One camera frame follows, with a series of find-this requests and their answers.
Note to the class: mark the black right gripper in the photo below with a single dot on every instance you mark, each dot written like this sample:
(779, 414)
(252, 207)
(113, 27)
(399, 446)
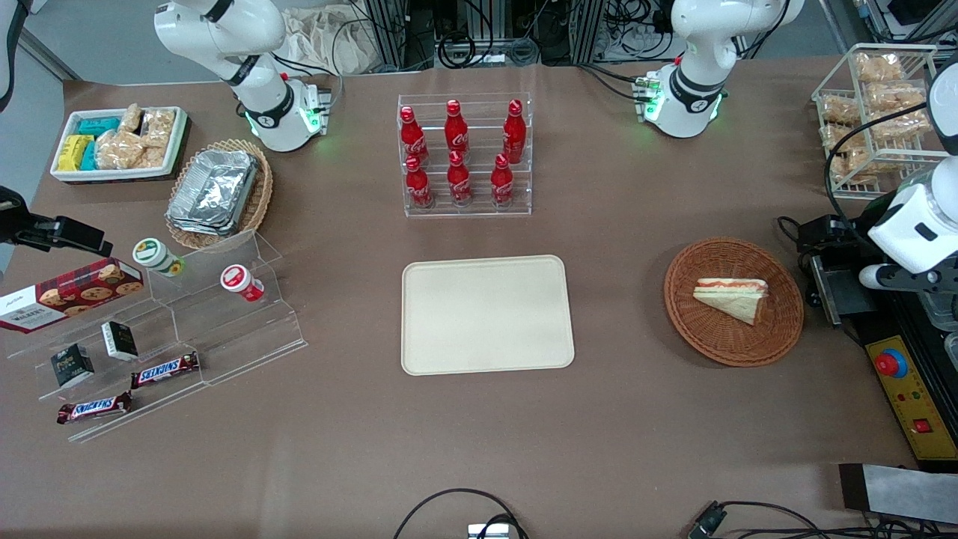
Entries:
(16, 224)

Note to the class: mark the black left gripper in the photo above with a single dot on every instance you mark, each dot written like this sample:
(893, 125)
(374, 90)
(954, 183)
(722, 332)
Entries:
(837, 233)

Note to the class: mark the triangle sandwich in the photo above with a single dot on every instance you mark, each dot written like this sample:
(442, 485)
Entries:
(733, 296)

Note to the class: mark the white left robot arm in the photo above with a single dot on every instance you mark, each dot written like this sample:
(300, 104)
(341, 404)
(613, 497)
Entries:
(700, 45)

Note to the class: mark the white rectangular snack tray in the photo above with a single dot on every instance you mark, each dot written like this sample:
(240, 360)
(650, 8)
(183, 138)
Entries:
(63, 174)

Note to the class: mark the round brown wicker basket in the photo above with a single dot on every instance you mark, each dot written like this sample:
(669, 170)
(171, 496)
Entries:
(718, 337)

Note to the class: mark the oval light wicker basket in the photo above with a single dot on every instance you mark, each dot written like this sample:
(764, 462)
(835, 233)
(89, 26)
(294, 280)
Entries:
(258, 202)

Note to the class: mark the beige plastic tray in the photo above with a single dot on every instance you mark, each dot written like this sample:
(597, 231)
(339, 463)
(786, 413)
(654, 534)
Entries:
(486, 314)

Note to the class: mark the red tartan cookie box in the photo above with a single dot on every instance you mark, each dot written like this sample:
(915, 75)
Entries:
(75, 293)

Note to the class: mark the green lid yogurt cup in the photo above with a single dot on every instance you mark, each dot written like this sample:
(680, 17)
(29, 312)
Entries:
(153, 254)

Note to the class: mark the clear bag of fried snacks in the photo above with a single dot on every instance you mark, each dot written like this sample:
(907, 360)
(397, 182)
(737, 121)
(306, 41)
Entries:
(837, 136)
(840, 110)
(894, 96)
(877, 67)
(898, 126)
(853, 163)

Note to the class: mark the teal snack packet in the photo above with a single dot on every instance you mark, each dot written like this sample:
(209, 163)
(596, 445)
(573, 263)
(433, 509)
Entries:
(99, 125)
(90, 157)

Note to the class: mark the yellow snack packet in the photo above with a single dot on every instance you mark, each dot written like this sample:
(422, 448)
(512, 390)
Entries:
(73, 152)

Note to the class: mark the clear bag of rice crackers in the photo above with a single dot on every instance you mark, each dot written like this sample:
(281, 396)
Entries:
(118, 150)
(131, 117)
(155, 156)
(159, 126)

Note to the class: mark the small black carton box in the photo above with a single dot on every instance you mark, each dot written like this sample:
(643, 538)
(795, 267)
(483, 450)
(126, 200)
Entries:
(72, 365)
(120, 340)

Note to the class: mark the black equipment base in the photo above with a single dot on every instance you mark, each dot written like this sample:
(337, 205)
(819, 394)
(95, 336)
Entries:
(909, 326)

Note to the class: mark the aluminium foil container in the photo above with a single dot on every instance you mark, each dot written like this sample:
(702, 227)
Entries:
(213, 191)

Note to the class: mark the clear plastic container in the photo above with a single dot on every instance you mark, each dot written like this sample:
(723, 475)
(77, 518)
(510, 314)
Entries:
(941, 308)

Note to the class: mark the brown Snickers bar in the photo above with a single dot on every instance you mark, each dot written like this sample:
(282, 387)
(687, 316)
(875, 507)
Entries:
(94, 408)
(165, 370)

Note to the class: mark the red lid yogurt cup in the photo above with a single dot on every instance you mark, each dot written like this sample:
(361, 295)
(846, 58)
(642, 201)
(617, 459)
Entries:
(238, 280)

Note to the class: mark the clear acrylic step display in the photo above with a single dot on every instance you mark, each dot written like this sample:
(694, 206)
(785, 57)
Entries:
(224, 337)

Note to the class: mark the yellow emergency stop box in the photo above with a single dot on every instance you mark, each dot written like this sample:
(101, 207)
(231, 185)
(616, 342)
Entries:
(917, 404)

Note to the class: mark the grey metal plate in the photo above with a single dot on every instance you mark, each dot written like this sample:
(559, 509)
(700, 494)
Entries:
(905, 490)

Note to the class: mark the beige cloth bag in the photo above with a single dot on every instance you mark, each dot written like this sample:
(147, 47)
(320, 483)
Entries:
(329, 41)

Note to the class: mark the red cola bottle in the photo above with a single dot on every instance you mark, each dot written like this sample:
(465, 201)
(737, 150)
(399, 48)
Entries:
(514, 133)
(412, 138)
(458, 181)
(456, 131)
(418, 186)
(501, 183)

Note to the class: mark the clear acrylic bottle rack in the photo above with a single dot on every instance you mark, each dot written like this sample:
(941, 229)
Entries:
(479, 206)

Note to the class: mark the small silver device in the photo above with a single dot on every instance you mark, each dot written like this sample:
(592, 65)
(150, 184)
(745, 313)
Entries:
(490, 532)

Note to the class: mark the grey metal bracket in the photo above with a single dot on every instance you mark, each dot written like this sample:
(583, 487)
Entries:
(842, 288)

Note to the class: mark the aluminium frame profile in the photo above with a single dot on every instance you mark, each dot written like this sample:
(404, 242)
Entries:
(385, 34)
(587, 30)

